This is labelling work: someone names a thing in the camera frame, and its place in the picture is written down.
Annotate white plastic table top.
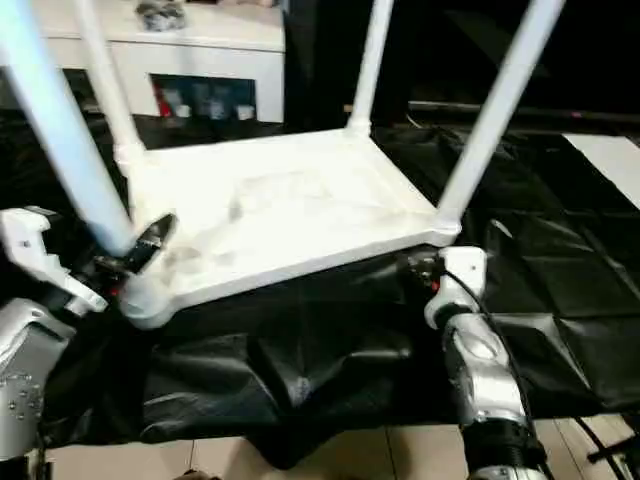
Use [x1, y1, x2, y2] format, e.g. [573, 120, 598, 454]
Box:
[114, 127, 464, 331]

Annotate white plastic table leg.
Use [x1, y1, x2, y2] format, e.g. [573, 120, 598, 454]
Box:
[437, 0, 569, 236]
[349, 0, 396, 135]
[74, 0, 147, 156]
[0, 0, 166, 306]

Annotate black plastic mat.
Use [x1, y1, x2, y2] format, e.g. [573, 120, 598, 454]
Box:
[0, 104, 640, 471]

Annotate white cabinet with glass doors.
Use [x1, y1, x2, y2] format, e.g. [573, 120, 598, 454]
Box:
[29, 0, 286, 124]

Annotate white flat board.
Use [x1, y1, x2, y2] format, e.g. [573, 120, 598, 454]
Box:
[559, 132, 640, 211]

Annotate black fabric case gold label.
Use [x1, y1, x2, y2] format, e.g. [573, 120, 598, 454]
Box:
[284, 0, 640, 131]

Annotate clear bag of black parts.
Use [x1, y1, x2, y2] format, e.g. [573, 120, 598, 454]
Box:
[137, 0, 189, 29]

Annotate black floor stand bar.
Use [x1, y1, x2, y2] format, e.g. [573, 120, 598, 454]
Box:
[587, 439, 640, 466]

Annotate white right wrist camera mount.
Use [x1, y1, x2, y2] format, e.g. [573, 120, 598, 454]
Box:
[424, 245, 489, 329]

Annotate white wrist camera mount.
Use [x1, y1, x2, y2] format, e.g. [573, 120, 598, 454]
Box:
[0, 207, 109, 319]
[424, 245, 489, 329]

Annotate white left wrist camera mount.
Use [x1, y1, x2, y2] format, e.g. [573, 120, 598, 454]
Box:
[0, 207, 109, 319]

